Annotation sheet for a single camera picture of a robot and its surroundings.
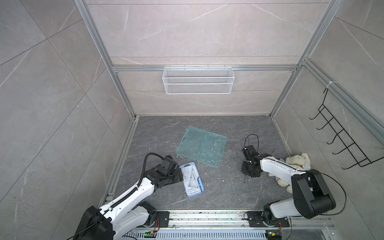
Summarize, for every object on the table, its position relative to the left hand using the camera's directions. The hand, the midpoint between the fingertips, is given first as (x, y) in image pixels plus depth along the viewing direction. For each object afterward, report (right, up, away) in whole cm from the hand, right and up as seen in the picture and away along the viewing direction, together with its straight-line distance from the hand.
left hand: (179, 174), depth 83 cm
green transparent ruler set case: (+14, +14, +18) cm, 26 cm away
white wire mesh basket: (+11, +59, +18) cm, 63 cm away
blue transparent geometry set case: (+8, -6, +1) cm, 10 cm away
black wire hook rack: (+76, +14, -24) cm, 81 cm away
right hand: (+41, -1, +7) cm, 41 cm away
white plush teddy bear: (+70, +6, +3) cm, 71 cm away
